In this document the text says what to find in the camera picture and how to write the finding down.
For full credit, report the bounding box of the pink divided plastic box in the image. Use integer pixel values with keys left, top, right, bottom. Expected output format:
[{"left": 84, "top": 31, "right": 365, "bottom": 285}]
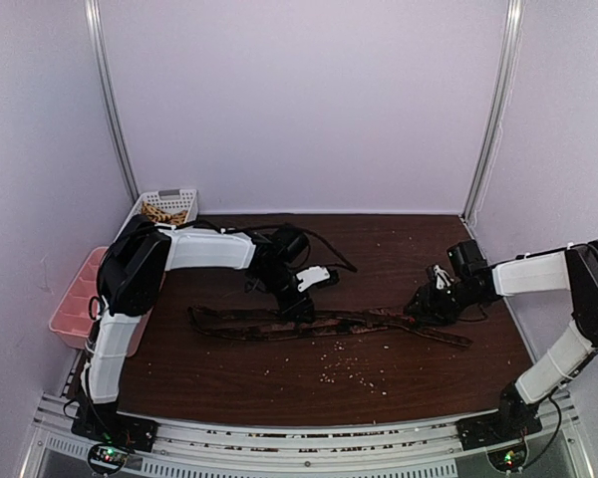
[{"left": 48, "top": 247, "right": 150, "bottom": 359}]

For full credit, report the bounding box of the aluminium frame post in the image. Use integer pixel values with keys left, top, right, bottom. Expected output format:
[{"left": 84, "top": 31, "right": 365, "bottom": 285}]
[
  {"left": 84, "top": 0, "right": 140, "bottom": 201},
  {"left": 462, "top": 0, "right": 525, "bottom": 226}
]

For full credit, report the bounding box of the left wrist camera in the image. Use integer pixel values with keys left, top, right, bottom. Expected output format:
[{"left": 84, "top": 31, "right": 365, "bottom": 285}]
[{"left": 296, "top": 266, "right": 340, "bottom": 292}]

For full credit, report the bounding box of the white perforated plastic basket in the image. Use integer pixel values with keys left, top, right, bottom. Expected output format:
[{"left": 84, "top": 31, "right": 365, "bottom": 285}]
[{"left": 123, "top": 189, "right": 198, "bottom": 225}]

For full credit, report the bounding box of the right aluminium frame post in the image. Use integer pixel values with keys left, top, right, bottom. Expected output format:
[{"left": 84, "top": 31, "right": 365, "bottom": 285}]
[{"left": 462, "top": 0, "right": 525, "bottom": 226}]

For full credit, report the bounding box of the dark red patterned tie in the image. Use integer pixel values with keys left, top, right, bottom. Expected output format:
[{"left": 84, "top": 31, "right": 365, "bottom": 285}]
[{"left": 187, "top": 306, "right": 472, "bottom": 349}]

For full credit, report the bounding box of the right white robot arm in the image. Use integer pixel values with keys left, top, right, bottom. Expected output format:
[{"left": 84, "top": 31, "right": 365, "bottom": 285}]
[{"left": 404, "top": 239, "right": 598, "bottom": 440}]

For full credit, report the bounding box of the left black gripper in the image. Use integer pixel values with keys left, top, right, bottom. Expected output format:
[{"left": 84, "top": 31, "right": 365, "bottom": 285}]
[{"left": 255, "top": 263, "right": 316, "bottom": 324}]

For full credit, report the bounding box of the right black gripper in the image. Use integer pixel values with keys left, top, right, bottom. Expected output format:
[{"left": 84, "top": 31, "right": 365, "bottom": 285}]
[{"left": 404, "top": 280, "right": 481, "bottom": 326}]

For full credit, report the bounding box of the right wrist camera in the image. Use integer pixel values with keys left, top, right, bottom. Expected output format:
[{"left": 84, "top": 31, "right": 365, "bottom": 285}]
[{"left": 426, "top": 264, "right": 453, "bottom": 290}]

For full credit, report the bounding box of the left aluminium frame post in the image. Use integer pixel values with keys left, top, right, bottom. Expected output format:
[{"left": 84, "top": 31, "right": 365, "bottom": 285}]
[{"left": 84, "top": 0, "right": 140, "bottom": 201}]

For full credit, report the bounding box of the aluminium front rail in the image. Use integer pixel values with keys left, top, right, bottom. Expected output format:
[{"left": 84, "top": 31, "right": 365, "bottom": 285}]
[{"left": 22, "top": 392, "right": 594, "bottom": 478}]

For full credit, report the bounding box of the leopard print tie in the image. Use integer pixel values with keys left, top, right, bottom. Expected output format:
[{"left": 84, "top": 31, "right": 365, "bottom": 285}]
[{"left": 141, "top": 201, "right": 188, "bottom": 226}]

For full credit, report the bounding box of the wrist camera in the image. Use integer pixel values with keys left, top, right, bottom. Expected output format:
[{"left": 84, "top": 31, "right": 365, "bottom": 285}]
[
  {"left": 426, "top": 264, "right": 453, "bottom": 290},
  {"left": 296, "top": 266, "right": 340, "bottom": 292}
]

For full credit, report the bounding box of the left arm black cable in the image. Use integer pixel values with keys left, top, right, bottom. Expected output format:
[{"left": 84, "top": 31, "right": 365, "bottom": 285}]
[{"left": 188, "top": 223, "right": 359, "bottom": 274}]

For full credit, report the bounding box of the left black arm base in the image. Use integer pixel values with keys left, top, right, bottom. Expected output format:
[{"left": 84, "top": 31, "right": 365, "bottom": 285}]
[{"left": 71, "top": 391, "right": 158, "bottom": 452}]

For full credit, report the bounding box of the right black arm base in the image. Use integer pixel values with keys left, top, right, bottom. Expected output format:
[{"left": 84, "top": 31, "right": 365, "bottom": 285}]
[{"left": 455, "top": 383, "right": 542, "bottom": 451}]

